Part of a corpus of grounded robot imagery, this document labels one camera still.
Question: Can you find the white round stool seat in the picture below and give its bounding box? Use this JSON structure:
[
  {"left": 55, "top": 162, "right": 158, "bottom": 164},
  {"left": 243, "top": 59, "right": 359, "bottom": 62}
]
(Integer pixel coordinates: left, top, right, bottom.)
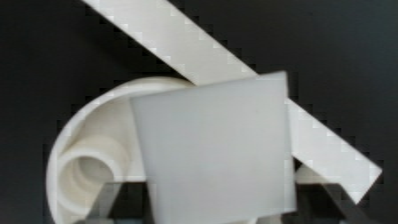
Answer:
[{"left": 46, "top": 77, "right": 192, "bottom": 224}]

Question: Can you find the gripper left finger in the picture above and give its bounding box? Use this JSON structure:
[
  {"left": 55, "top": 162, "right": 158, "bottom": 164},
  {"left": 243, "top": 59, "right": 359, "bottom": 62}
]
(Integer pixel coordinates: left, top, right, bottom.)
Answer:
[{"left": 73, "top": 182, "right": 151, "bottom": 224}]

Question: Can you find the white stool leg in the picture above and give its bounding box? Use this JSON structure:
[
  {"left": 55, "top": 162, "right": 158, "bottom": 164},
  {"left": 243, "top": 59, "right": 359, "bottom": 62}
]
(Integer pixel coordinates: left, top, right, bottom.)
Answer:
[{"left": 131, "top": 72, "right": 295, "bottom": 224}]

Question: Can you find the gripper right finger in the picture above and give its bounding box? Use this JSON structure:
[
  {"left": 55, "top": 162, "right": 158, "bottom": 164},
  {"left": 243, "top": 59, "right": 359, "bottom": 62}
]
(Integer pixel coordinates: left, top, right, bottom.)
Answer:
[{"left": 282, "top": 184, "right": 371, "bottom": 224}]

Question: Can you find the white right fence bar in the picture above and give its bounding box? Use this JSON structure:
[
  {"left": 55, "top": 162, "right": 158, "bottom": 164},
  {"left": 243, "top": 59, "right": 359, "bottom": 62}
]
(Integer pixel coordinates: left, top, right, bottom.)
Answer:
[{"left": 83, "top": 0, "right": 382, "bottom": 201}]

